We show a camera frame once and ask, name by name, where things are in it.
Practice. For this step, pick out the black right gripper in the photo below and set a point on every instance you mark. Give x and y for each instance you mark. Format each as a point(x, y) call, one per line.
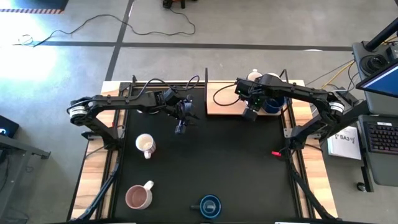
point(250, 91)

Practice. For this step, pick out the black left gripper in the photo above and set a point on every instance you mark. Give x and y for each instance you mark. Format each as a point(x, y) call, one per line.
point(180, 104)

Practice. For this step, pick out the dark blue mug white base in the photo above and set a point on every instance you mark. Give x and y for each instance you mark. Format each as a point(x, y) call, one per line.
point(274, 106)

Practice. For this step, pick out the white mug blue stripe pattern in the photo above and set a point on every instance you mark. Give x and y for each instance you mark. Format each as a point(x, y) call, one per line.
point(253, 75)

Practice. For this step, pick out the white mug red pattern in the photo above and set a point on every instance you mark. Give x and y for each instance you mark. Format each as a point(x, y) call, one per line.
point(144, 143)

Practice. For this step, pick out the small dark blue mug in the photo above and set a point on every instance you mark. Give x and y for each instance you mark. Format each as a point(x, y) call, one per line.
point(211, 206)

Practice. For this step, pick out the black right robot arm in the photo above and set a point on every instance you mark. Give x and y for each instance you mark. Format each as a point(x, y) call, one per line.
point(298, 91)

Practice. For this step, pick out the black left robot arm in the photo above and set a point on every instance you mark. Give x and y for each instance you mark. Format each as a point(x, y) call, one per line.
point(124, 101)

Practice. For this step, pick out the wooden shelf board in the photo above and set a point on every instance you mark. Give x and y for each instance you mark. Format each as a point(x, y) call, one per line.
point(227, 110)

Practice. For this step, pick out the small red clip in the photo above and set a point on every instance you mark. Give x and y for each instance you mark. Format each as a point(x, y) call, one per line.
point(276, 153)

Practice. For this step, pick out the black table mat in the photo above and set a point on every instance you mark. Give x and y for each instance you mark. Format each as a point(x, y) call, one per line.
point(217, 174)

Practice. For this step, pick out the white printed paper sheet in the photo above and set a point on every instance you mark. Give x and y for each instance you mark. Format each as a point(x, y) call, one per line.
point(345, 146)

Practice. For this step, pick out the black power strip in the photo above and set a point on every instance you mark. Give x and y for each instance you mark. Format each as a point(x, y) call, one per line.
point(349, 97)

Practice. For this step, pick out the grey equipment cart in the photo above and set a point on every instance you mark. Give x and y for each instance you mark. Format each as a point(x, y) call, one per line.
point(360, 81)

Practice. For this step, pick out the black wheeled base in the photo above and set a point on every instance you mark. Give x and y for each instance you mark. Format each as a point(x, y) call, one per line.
point(168, 3)

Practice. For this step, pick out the black keyboard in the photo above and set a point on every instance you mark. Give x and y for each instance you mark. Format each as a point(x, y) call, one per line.
point(382, 137)

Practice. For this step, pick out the computer monitor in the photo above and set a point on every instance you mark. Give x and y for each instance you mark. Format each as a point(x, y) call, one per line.
point(382, 82)

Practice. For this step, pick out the grey keyboard tray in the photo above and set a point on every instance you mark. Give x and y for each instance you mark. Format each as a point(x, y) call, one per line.
point(385, 168)

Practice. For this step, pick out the grey metal stand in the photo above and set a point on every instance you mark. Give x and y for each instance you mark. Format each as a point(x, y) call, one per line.
point(12, 146)

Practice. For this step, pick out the black electronic device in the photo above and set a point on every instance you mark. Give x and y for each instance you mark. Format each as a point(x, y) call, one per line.
point(7, 127)

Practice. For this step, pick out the silver mounting bracket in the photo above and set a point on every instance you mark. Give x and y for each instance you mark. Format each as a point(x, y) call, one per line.
point(288, 133)

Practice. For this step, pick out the black metal shelf frame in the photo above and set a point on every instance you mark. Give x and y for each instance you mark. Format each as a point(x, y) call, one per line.
point(206, 77)

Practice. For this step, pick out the black aluminium table frame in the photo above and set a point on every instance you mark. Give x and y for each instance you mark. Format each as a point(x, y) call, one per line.
point(140, 84)

